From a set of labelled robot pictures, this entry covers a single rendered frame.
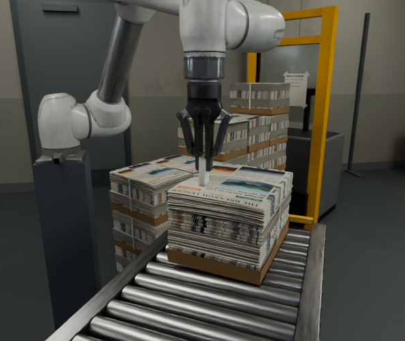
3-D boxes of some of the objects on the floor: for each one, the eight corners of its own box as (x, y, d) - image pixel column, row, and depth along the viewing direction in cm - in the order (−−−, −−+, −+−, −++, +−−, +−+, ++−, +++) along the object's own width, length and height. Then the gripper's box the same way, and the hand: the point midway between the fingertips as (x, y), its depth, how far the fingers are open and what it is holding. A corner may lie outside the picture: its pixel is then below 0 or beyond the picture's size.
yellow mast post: (242, 211, 350) (248, 15, 300) (246, 208, 357) (254, 17, 307) (250, 213, 345) (258, 15, 295) (254, 210, 351) (263, 16, 301)
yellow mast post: (303, 229, 310) (322, 7, 260) (307, 225, 316) (327, 8, 266) (313, 231, 304) (334, 5, 254) (316, 228, 311) (338, 7, 261)
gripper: (238, 80, 75) (234, 183, 82) (183, 80, 80) (185, 177, 86) (227, 81, 69) (225, 193, 75) (169, 80, 73) (172, 186, 80)
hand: (204, 170), depth 80 cm, fingers closed
